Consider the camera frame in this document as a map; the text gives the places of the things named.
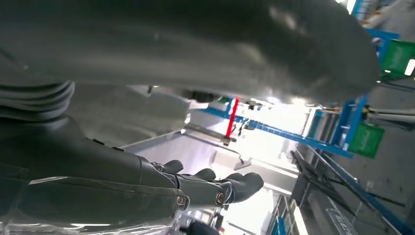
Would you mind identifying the blue rack with green bins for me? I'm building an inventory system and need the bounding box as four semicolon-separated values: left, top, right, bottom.
198;27;403;160

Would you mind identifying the blue metal shelf rack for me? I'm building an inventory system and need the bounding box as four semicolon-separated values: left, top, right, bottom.
308;147;415;235

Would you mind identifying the red belt strap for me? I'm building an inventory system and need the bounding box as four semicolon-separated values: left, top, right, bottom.
225;96;241;139

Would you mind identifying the green plastic bin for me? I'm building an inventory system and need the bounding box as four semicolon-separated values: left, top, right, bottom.
347;122;386;160
378;39;415;82

